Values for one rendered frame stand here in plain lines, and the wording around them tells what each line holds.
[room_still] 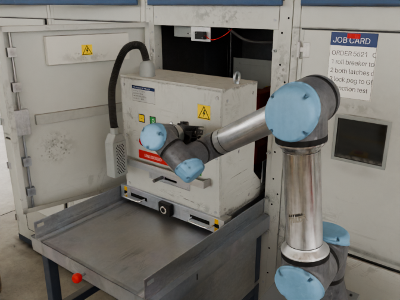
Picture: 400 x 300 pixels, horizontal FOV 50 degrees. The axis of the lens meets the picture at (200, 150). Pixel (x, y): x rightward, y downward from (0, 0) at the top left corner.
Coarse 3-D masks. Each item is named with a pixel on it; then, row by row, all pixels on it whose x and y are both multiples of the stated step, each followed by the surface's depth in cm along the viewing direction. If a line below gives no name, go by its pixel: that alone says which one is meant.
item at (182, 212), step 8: (136, 192) 179; (144, 192) 176; (136, 200) 180; (152, 200) 174; (160, 200) 171; (168, 200) 169; (176, 208) 166; (184, 208) 163; (192, 208) 162; (176, 216) 167; (184, 216) 164; (200, 216) 159; (208, 216) 156; (224, 216) 156; (200, 224) 160; (208, 224) 158; (216, 224) 155
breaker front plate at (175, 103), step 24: (168, 96) 155; (192, 96) 148; (216, 96) 142; (168, 120) 158; (192, 120) 151; (216, 120) 144; (168, 168) 165; (216, 168) 150; (168, 192) 168; (192, 192) 160; (216, 192) 153; (216, 216) 156
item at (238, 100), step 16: (160, 80) 156; (176, 80) 157; (192, 80) 157; (208, 80) 157; (224, 80) 157; (240, 80) 157; (224, 96) 142; (240, 96) 149; (256, 96) 158; (224, 112) 143; (240, 112) 152; (224, 160) 149; (240, 160) 158; (224, 176) 152; (240, 176) 161; (256, 176) 170; (224, 192) 154; (240, 192) 163; (256, 192) 173; (224, 208) 156
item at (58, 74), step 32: (0, 32) 153; (32, 32) 162; (64, 32) 169; (96, 32) 177; (128, 32) 185; (0, 64) 157; (32, 64) 165; (64, 64) 172; (96, 64) 180; (128, 64) 189; (32, 96) 168; (64, 96) 176; (96, 96) 184; (32, 128) 171; (64, 128) 179; (96, 128) 188; (32, 160) 175; (64, 160) 183; (96, 160) 192; (32, 192) 176; (64, 192) 187; (96, 192) 193
